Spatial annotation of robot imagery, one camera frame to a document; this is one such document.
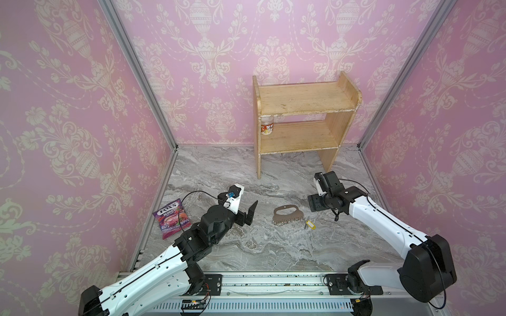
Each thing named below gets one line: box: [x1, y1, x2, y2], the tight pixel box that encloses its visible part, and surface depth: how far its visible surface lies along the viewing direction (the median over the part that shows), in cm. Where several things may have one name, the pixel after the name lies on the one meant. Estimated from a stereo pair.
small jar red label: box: [260, 115, 275, 136], surface depth 96 cm
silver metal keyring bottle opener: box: [272, 204, 305, 226], surface depth 94 cm
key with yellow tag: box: [304, 219, 317, 230], surface depth 91 cm
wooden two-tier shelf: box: [252, 71, 364, 180], surface depth 85 cm
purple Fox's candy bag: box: [152, 198, 192, 240], surface depth 91 cm
